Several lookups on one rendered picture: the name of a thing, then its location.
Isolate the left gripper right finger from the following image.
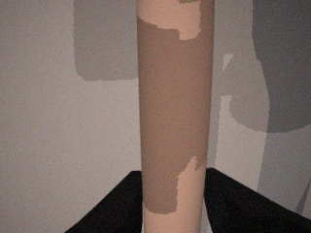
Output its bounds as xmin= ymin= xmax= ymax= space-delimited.
xmin=204 ymin=168 xmax=311 ymax=233

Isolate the long tan rail with center flange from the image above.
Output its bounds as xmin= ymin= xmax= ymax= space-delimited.
xmin=136 ymin=0 xmax=215 ymax=233

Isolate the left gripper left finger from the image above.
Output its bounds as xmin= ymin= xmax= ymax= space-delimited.
xmin=64 ymin=171 xmax=143 ymax=233

